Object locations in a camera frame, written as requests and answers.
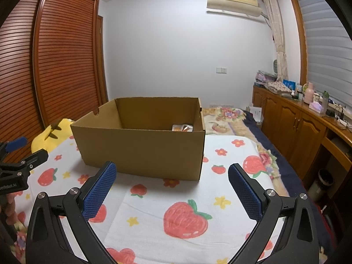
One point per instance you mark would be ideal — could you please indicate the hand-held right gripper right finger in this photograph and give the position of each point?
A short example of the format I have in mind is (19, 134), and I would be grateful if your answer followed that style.
(246, 192)

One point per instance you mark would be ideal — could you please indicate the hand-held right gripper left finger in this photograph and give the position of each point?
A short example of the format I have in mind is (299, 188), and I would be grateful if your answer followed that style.
(99, 189)

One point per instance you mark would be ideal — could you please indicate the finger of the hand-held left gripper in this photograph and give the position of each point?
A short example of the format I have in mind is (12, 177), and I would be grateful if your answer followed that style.
(33, 158)
(16, 143)

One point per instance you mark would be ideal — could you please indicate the brown cardboard box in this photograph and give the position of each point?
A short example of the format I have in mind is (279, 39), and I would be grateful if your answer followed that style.
(137, 148)

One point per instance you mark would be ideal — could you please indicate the white red snack packet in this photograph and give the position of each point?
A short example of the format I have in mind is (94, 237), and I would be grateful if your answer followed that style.
(183, 128)

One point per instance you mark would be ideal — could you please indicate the person's left hand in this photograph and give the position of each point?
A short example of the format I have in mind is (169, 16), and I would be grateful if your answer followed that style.
(9, 209)

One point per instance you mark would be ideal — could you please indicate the yellow plush toy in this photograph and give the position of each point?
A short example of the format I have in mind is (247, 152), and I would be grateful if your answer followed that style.
(44, 140)

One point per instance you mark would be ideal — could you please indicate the dark blue bed sheet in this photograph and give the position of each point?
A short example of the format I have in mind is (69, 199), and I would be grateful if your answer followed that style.
(275, 154)

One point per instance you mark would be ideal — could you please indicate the white strawberry print blanket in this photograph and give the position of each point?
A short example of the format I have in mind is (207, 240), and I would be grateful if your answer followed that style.
(192, 192)

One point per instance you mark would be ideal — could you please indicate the grey trash can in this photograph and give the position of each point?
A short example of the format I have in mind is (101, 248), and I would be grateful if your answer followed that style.
(320, 187)

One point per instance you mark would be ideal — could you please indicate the floral quilt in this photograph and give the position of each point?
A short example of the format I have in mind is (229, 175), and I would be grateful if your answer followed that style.
(220, 121)

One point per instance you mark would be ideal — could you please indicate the white paper box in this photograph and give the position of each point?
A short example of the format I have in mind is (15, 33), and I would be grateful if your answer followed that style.
(255, 114)

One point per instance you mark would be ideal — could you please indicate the wooden sideboard cabinet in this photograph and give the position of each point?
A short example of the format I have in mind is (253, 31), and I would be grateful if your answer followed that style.
(286, 121)

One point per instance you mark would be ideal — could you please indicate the wooden louvered wardrobe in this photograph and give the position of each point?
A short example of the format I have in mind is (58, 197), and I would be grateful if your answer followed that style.
(63, 60)

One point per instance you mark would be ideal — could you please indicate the pink tissue box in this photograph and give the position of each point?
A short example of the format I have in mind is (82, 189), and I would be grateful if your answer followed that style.
(316, 107)

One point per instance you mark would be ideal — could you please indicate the folded patterned cloth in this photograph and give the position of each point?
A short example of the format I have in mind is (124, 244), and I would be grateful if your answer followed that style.
(277, 86)

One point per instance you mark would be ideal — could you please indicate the purple bag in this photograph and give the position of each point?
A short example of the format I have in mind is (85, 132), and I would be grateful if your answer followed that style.
(265, 77)

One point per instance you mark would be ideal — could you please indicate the blue box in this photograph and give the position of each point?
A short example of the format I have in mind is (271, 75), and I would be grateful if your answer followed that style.
(288, 84)

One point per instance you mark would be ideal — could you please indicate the pink thermos jug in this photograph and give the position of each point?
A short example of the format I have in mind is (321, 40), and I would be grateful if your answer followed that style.
(308, 93)

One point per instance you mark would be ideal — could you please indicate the white power strip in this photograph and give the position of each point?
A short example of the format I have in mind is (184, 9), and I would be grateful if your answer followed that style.
(341, 122)

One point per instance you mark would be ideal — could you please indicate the green drink bottle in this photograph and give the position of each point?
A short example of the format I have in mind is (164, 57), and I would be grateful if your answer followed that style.
(324, 99)

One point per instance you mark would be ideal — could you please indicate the small white fan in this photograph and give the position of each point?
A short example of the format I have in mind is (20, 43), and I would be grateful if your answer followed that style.
(274, 67)

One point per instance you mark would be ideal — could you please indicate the cream patterned curtain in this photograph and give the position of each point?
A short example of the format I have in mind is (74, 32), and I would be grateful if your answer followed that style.
(277, 38)

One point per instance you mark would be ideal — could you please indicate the grey striped window blind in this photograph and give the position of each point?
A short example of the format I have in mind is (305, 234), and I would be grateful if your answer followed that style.
(324, 46)

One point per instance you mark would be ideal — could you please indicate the white wall switch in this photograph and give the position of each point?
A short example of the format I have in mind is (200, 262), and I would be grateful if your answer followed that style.
(221, 70)

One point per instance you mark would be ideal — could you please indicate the wooden window frame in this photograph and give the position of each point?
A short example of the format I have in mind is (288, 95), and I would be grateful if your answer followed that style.
(299, 33)

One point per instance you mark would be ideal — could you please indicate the beige wall air conditioner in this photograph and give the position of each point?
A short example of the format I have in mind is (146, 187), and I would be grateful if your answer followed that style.
(233, 0)

